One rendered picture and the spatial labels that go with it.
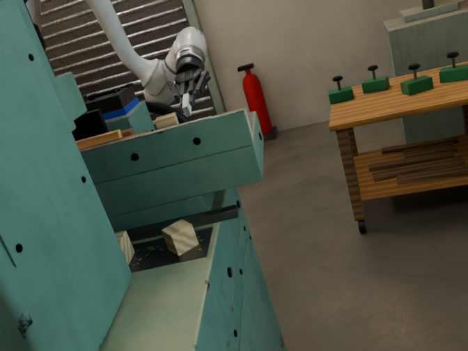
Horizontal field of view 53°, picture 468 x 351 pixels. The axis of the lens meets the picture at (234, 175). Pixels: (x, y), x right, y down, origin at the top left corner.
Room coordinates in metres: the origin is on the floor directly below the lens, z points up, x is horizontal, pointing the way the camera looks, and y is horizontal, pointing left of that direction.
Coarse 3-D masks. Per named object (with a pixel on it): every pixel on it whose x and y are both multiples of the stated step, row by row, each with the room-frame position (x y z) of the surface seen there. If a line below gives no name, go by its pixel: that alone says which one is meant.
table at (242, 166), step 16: (256, 128) 0.79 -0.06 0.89; (256, 144) 0.71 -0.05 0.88; (192, 160) 0.68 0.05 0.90; (208, 160) 0.68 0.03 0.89; (224, 160) 0.68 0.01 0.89; (240, 160) 0.67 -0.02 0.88; (256, 160) 0.67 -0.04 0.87; (128, 176) 0.70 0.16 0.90; (144, 176) 0.70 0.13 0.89; (160, 176) 0.69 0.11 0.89; (176, 176) 0.69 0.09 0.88; (192, 176) 0.68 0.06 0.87; (208, 176) 0.68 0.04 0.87; (224, 176) 0.68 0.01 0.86; (240, 176) 0.67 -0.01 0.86; (256, 176) 0.67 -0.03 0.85; (112, 192) 0.71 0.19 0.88; (128, 192) 0.70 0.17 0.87; (144, 192) 0.70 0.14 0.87; (160, 192) 0.69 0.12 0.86; (176, 192) 0.69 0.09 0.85; (192, 192) 0.69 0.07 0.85; (208, 192) 0.68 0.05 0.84; (112, 208) 0.71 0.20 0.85; (128, 208) 0.70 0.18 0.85
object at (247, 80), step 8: (248, 64) 3.66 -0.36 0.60; (248, 72) 3.62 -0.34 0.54; (248, 80) 3.59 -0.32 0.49; (256, 80) 3.60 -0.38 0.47; (248, 88) 3.58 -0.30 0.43; (256, 88) 3.57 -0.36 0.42; (248, 96) 3.60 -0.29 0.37; (256, 96) 3.57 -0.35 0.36; (248, 104) 3.62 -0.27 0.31; (256, 104) 3.57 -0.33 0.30; (264, 104) 3.59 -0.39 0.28; (256, 112) 3.58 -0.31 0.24; (264, 112) 3.58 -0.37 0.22; (264, 120) 3.57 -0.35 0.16; (264, 128) 3.57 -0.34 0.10; (272, 128) 3.67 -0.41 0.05; (264, 136) 3.55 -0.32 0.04; (272, 136) 3.53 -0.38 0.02
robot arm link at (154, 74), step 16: (96, 0) 1.47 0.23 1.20; (96, 16) 1.50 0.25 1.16; (112, 16) 1.50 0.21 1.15; (112, 32) 1.51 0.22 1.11; (128, 48) 1.54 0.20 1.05; (128, 64) 1.55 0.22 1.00; (144, 64) 1.56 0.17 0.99; (160, 64) 1.56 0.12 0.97; (144, 80) 1.55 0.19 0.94; (160, 80) 1.53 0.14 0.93; (160, 96) 1.55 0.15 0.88
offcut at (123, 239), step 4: (120, 232) 0.64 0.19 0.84; (124, 232) 0.64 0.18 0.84; (116, 236) 0.63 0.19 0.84; (120, 236) 0.63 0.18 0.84; (124, 236) 0.63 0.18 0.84; (120, 240) 0.61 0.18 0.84; (124, 240) 0.62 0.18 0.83; (128, 240) 0.64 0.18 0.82; (120, 244) 0.61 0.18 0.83; (124, 244) 0.62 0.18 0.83; (128, 244) 0.63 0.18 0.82; (124, 248) 0.61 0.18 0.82; (128, 248) 0.63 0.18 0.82; (132, 248) 0.64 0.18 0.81; (124, 252) 0.61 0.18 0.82; (128, 252) 0.62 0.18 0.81; (132, 252) 0.63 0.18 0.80; (128, 256) 0.62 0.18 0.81; (128, 260) 0.61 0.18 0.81; (128, 264) 0.61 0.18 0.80
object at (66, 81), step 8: (56, 80) 0.74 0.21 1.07; (64, 80) 0.76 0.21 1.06; (72, 80) 0.79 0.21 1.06; (64, 88) 0.75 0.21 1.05; (72, 88) 0.78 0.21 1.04; (64, 96) 0.74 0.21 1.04; (72, 96) 0.77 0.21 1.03; (80, 96) 0.80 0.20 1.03; (72, 104) 0.76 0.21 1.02; (80, 104) 0.78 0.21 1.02; (72, 112) 0.75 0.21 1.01; (80, 112) 0.77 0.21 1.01
